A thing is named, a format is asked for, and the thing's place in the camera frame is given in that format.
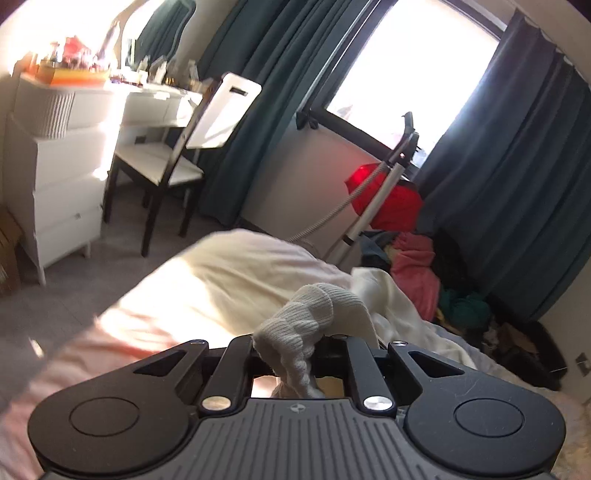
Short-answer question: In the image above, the white zip-up jacket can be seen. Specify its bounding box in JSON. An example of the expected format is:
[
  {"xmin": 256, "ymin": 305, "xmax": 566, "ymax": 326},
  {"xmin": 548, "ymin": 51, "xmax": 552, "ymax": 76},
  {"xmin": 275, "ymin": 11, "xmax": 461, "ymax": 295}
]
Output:
[{"xmin": 167, "ymin": 230, "xmax": 474, "ymax": 399}]

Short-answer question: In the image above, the pastel floral bed cover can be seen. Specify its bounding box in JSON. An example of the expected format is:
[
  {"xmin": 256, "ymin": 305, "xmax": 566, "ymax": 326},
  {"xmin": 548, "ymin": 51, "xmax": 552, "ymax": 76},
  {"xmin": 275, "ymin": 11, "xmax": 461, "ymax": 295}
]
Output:
[{"xmin": 1, "ymin": 296, "xmax": 590, "ymax": 479}]

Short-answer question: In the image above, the black open suitcase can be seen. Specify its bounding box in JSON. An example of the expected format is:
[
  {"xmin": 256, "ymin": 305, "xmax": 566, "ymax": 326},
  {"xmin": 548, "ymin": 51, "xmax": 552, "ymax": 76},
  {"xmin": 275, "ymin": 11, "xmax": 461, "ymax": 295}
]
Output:
[{"xmin": 481, "ymin": 322, "xmax": 568, "ymax": 391}]

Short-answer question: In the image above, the green garment on pile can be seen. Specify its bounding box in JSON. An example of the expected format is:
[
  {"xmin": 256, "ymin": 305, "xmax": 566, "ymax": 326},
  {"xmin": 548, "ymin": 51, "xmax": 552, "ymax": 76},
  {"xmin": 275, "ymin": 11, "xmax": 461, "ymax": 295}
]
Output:
[{"xmin": 438, "ymin": 289, "xmax": 491, "ymax": 330}]

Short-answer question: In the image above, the pink garment on pile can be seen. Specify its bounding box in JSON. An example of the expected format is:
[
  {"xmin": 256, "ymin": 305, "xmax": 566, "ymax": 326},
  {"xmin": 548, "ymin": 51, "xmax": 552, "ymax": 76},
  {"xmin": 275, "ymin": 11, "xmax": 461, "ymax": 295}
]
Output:
[{"xmin": 391, "ymin": 232, "xmax": 441, "ymax": 321}]

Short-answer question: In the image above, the red bag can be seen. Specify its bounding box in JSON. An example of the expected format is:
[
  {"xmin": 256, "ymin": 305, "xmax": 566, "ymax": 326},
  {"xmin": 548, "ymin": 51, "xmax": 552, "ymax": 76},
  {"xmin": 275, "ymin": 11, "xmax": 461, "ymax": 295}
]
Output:
[{"xmin": 345, "ymin": 163, "xmax": 423, "ymax": 232}]

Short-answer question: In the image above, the teal curtain right panel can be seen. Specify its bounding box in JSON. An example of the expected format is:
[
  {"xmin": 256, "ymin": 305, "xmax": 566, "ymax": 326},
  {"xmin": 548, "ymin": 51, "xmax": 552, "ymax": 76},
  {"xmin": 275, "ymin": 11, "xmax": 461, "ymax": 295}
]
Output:
[{"xmin": 416, "ymin": 13, "xmax": 590, "ymax": 320}]

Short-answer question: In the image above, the teal curtain panel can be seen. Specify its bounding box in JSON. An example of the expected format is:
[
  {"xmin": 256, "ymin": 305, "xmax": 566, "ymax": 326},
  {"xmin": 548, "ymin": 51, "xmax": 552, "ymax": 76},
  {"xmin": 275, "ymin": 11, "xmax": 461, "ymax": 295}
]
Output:
[
  {"xmin": 416, "ymin": 13, "xmax": 590, "ymax": 320},
  {"xmin": 197, "ymin": 0, "xmax": 374, "ymax": 227}
]

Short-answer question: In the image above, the black and white chair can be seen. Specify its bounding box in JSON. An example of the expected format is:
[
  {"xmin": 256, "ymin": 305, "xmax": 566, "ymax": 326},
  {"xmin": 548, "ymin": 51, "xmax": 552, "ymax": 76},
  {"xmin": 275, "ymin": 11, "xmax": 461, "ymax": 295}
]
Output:
[{"xmin": 103, "ymin": 72, "xmax": 263, "ymax": 257}]

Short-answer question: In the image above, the white garment steamer stand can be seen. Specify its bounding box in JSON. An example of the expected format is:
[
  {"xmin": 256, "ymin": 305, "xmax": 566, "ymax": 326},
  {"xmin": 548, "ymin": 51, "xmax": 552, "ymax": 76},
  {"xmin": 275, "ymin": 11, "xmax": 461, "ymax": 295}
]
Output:
[{"xmin": 287, "ymin": 111, "xmax": 420, "ymax": 266}]

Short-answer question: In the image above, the white drawer dresser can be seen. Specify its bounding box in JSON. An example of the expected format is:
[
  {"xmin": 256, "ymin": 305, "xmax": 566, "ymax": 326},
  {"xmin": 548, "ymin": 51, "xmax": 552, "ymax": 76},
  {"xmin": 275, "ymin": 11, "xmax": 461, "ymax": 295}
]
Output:
[{"xmin": 3, "ymin": 75, "xmax": 127, "ymax": 284}]

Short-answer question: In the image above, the white vanity desk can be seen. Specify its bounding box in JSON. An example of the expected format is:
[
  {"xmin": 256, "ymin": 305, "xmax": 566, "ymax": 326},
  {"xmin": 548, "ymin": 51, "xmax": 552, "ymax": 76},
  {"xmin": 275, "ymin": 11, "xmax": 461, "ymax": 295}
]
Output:
[{"xmin": 116, "ymin": 84, "xmax": 202, "ymax": 146}]

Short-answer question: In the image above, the orange tray with items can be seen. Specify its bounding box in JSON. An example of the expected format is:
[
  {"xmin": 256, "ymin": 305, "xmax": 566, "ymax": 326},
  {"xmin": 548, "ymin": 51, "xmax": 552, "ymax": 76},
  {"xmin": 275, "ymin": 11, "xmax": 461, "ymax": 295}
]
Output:
[{"xmin": 34, "ymin": 36, "xmax": 109, "ymax": 86}]

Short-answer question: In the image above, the teal curtain left panel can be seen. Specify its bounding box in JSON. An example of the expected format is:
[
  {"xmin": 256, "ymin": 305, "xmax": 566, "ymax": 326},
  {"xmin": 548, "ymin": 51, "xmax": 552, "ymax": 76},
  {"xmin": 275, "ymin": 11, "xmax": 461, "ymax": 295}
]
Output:
[{"xmin": 197, "ymin": 0, "xmax": 374, "ymax": 227}]

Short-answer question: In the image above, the wall power socket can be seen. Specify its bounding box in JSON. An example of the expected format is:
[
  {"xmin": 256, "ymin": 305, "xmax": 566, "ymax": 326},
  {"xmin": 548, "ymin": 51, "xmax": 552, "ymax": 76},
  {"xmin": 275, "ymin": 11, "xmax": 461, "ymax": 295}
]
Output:
[{"xmin": 575, "ymin": 352, "xmax": 591, "ymax": 377}]

